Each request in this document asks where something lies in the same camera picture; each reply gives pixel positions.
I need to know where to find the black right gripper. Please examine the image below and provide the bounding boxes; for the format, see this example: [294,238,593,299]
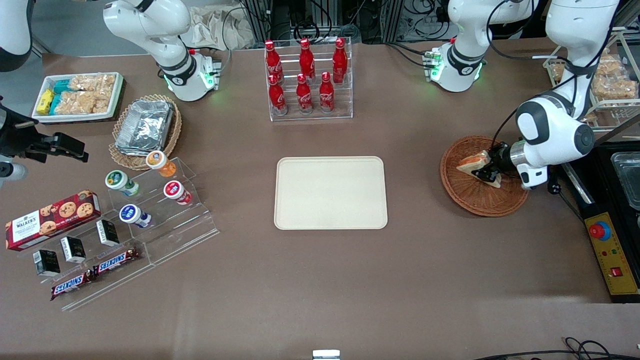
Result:
[0,99,89,163]

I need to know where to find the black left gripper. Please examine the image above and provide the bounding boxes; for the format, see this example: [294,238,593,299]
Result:
[472,142,513,183]

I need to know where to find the triangular sandwich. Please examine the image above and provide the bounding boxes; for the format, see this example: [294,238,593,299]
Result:
[456,150,502,189]

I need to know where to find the brown round wicker basket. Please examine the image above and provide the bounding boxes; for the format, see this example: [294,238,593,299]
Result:
[440,135,532,218]

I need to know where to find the light tan wicker basket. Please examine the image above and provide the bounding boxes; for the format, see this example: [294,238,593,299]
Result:
[108,94,183,172]

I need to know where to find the white rectangular snack tray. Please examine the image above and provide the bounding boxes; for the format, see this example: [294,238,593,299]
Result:
[31,71,126,124]

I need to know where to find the beige plastic serving tray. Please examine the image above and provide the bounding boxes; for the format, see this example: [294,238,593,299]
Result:
[273,156,389,231]

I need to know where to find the yellow snack packet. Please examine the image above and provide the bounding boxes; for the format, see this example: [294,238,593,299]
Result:
[37,89,55,115]

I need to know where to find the clear rice cracker packet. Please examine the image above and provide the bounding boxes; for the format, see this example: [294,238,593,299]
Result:
[70,74,117,93]
[59,91,112,116]

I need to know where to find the green gum bottle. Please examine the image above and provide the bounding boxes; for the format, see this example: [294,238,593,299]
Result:
[104,170,141,197]

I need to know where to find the red Walkers cookie box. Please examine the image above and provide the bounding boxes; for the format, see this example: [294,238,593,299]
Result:
[5,190,102,252]

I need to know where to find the aluminium foil container stack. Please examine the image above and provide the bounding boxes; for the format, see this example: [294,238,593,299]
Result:
[115,100,175,156]

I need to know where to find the blue gum bottle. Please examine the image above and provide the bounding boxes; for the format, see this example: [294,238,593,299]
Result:
[118,204,152,229]

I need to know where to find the small black carton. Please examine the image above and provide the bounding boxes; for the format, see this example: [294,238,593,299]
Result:
[32,249,61,278]
[96,219,121,247]
[60,236,87,264]

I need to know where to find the orange gum bottle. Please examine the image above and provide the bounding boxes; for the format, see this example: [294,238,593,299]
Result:
[145,150,177,179]

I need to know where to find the black countertop appliance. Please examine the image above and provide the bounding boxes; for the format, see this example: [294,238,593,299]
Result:
[561,141,640,221]

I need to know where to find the red gum bottle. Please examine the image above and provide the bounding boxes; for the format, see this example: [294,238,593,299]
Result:
[163,180,193,206]

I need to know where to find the Snickers chocolate bar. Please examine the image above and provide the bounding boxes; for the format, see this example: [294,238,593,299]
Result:
[50,270,96,302]
[93,247,140,277]

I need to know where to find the red emergency stop button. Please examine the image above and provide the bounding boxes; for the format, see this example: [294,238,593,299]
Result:
[589,220,612,242]

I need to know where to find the clear glass container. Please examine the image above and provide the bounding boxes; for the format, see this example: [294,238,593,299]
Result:
[611,151,640,211]

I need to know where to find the clear acrylic stepped riser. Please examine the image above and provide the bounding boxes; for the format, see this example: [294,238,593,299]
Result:
[17,220,153,312]
[106,157,221,267]

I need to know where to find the black yellow control box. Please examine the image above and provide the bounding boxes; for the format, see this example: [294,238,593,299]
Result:
[584,212,640,304]

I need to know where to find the red Coca-Cola bottle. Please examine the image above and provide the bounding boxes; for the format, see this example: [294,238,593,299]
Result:
[332,37,348,84]
[319,71,335,113]
[296,73,314,115]
[299,38,316,81]
[264,40,285,83]
[268,74,289,116]

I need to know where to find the clear acrylic bottle rack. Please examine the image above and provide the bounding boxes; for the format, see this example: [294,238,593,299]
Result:
[264,37,354,122]

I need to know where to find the crumpled beige cloth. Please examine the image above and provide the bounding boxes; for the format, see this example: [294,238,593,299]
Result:
[182,4,258,51]

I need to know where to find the black aluminium equipment rack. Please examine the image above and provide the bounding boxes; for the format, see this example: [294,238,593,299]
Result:
[240,0,406,46]

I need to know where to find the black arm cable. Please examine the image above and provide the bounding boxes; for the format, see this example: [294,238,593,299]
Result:
[486,0,621,151]

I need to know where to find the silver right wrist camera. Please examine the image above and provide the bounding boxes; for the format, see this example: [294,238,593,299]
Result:
[0,161,29,184]

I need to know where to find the black power cable with plug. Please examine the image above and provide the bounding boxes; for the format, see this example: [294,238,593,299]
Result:
[547,167,586,222]

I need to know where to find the white wire basket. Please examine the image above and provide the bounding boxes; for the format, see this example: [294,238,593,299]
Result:
[542,27,640,126]

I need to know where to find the black loose cable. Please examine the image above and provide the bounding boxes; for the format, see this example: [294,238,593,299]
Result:
[472,337,640,360]

